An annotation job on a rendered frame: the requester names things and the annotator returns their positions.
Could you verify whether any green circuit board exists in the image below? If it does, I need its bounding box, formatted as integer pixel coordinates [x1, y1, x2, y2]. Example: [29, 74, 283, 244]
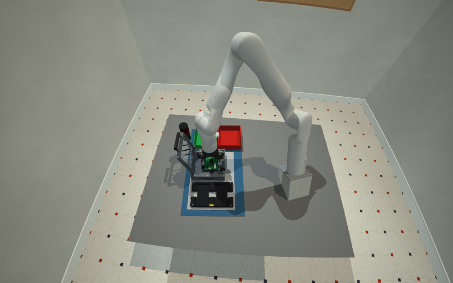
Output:
[204, 157, 218, 170]

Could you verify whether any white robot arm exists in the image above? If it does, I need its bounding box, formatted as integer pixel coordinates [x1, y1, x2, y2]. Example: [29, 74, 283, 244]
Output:
[194, 32, 312, 176]

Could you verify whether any red bin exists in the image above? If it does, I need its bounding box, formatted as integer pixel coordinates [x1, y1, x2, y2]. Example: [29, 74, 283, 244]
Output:
[218, 125, 242, 149]

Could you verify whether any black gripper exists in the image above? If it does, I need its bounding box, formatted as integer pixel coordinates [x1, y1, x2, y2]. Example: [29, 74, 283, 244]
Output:
[197, 149, 224, 163]

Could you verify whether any green bin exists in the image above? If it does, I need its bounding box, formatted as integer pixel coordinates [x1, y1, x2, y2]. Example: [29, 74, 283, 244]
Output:
[193, 128, 202, 149]

